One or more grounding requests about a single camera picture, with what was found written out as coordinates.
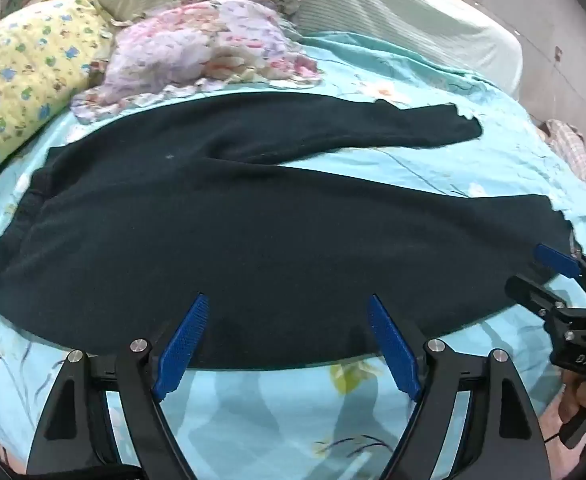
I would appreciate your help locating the yellow printed pillow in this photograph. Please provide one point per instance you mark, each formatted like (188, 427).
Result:
(23, 75)

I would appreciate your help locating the teal floral bed sheet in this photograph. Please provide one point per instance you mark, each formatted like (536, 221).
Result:
(273, 425)

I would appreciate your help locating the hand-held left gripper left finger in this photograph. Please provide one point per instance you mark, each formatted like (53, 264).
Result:
(183, 345)

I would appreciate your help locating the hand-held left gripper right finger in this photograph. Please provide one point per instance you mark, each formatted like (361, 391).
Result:
(393, 345)

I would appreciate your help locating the white padded headboard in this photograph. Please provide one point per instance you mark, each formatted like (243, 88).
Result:
(398, 15)

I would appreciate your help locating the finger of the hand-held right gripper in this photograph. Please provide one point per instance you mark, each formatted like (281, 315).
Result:
(533, 292)
(555, 259)

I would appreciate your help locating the plaid cloth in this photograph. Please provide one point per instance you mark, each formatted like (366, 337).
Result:
(575, 152)

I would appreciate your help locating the black pants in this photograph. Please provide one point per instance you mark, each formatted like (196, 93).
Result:
(233, 250)

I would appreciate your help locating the pink floral ruffled pillow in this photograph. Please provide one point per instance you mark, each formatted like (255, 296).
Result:
(198, 45)

